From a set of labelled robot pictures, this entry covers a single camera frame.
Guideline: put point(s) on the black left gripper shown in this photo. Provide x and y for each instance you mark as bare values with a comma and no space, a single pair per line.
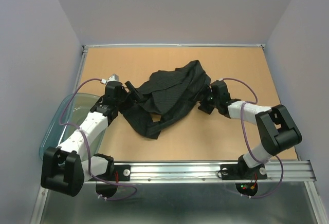
136,94

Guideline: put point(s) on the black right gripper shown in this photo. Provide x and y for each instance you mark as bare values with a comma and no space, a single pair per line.
203,107

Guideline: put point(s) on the black pinstriped long sleeve shirt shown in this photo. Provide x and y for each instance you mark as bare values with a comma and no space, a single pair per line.
166,98

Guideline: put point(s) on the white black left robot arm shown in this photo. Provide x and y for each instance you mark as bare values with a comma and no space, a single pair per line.
69,165

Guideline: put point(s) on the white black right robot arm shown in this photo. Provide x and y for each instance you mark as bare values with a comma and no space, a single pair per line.
277,129

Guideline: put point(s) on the clear teal plastic bin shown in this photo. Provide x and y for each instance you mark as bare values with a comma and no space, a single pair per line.
68,112

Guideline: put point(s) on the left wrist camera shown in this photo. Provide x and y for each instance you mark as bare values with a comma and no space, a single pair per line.
113,77

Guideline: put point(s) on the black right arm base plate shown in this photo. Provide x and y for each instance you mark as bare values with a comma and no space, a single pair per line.
234,172

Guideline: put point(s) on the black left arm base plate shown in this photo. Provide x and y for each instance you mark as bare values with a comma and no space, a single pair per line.
117,173

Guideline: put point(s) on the aluminium front mounting rail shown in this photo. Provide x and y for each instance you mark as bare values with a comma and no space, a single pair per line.
209,172

